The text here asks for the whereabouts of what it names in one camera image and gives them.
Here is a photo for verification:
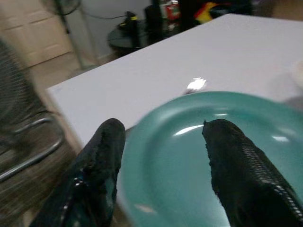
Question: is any red labelled bottle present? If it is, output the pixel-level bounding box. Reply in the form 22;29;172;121
160;0;181;21

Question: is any tall black cylinder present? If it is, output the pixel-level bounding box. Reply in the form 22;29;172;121
144;5;164;45

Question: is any white panel door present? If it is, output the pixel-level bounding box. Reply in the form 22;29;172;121
0;0;73;69

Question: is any black mesh office chair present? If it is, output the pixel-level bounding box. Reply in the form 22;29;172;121
0;39;65;183

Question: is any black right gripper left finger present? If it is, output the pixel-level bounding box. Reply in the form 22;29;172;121
30;118;126;227

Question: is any round black side table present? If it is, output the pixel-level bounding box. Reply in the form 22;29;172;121
107;20;166;57

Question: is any black standing fan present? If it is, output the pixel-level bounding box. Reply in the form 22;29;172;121
46;0;82;35

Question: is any black and yellow power tool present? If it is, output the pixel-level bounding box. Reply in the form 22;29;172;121
117;11;140;30

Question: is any red yellow black bag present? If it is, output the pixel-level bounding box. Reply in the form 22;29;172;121
193;1;232;24

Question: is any silver metal spoon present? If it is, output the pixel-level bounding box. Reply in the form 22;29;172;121
183;77;207;95

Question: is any teal ceramic plate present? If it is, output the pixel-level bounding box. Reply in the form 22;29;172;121
116;91;303;227

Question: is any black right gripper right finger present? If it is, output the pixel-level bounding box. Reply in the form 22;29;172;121
202;119;303;227

